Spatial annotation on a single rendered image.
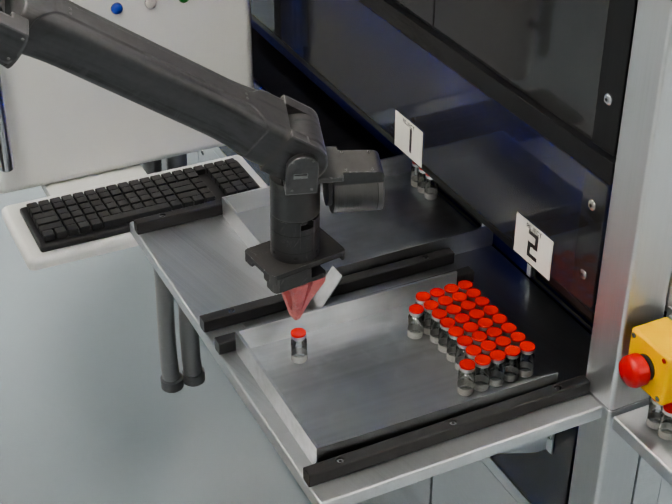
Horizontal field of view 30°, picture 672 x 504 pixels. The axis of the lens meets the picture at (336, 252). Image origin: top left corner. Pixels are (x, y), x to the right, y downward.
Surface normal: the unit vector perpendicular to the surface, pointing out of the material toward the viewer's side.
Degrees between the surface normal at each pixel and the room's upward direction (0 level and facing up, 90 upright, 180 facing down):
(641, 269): 90
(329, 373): 0
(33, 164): 90
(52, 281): 0
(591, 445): 90
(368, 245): 0
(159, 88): 104
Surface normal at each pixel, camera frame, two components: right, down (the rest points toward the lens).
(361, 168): 0.14, -0.66
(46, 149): 0.43, 0.49
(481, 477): -0.90, 0.24
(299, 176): 0.17, 0.75
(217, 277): 0.00, -0.84
